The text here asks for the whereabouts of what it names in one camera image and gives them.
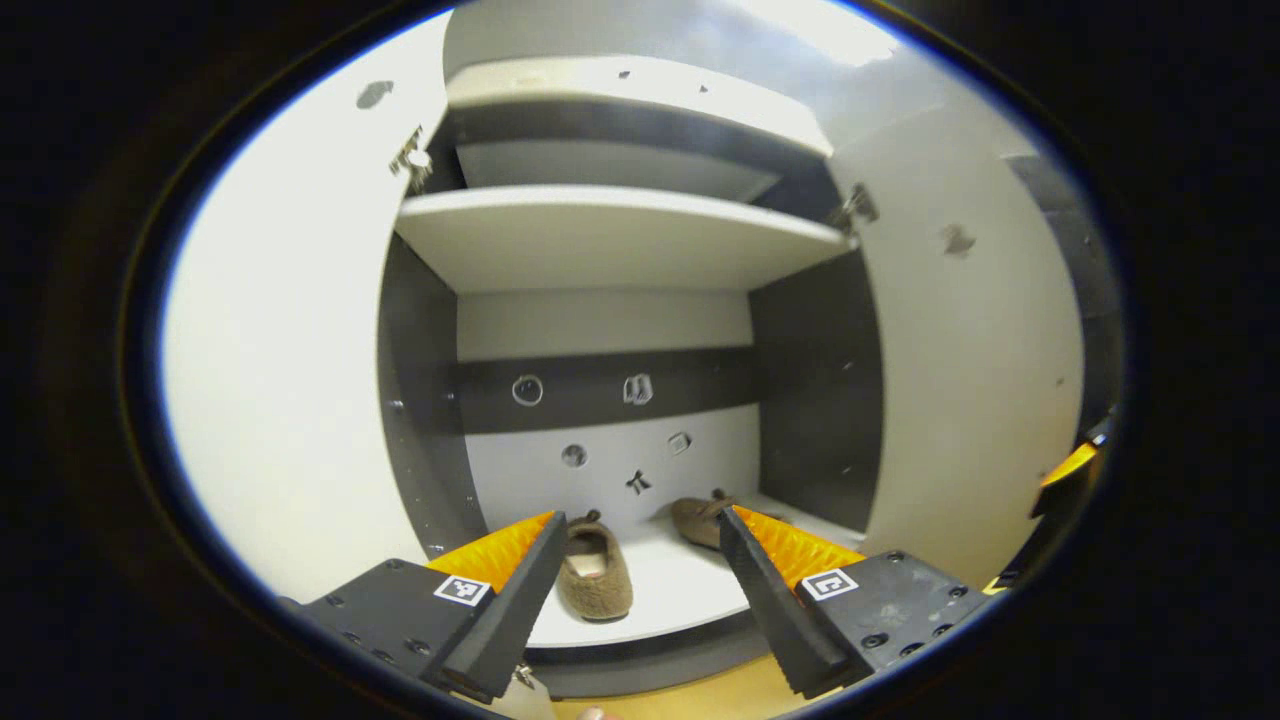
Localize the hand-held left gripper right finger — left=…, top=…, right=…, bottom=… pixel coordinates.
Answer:
left=717, top=505, right=996, bottom=699

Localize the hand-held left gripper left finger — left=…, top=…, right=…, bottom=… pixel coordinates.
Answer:
left=280, top=510, right=568, bottom=703

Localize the brown fuzzy shoe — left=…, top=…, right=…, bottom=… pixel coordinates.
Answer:
left=670, top=488, right=791, bottom=551
left=556, top=510, right=635, bottom=623

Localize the white shoe cabinet door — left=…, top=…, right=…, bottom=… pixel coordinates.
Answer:
left=160, top=10, right=451, bottom=601
left=825, top=100, right=1086, bottom=586

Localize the white shoe cabinet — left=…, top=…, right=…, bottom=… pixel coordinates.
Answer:
left=160, top=10, right=1101, bottom=701

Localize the metal door hinge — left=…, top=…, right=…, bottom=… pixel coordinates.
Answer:
left=388, top=125, right=436, bottom=196
left=835, top=183, right=881, bottom=236

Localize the long ceiling light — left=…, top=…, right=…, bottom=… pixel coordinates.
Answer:
left=740, top=0, right=901, bottom=66

